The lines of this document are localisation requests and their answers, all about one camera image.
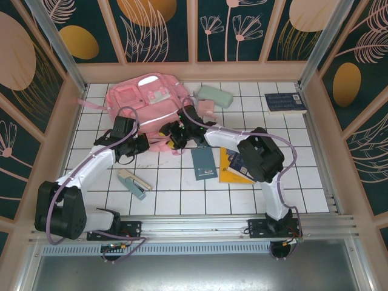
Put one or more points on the pink tape dispenser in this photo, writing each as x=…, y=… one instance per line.
x=206, y=106

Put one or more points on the pink school backpack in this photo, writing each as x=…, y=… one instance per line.
x=151, y=100

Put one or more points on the large teal notebook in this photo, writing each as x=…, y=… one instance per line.
x=203, y=165

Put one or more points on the mint green pencil case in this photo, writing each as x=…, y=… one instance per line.
x=216, y=94

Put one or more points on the yellow book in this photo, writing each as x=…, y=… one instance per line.
x=224, y=169

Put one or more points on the teal and beige stapler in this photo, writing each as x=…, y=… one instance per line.
x=135, y=185

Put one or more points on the navy blue paperback book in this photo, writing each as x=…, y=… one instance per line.
x=239, y=168

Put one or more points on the dark blue book white print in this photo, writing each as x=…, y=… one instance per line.
x=285, y=103

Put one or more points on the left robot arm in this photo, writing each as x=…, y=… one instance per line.
x=60, y=212

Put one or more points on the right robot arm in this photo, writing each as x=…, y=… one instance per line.
x=260, y=154

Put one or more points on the grey sheet metal panel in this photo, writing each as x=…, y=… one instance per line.
x=194, y=276

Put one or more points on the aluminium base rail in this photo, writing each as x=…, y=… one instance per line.
x=194, y=225

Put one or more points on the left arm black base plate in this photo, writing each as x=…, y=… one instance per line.
x=130, y=230

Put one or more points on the aluminium corner post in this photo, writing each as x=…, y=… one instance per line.
x=324, y=42
x=57, y=42

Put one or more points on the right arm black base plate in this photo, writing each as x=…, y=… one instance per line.
x=257, y=228

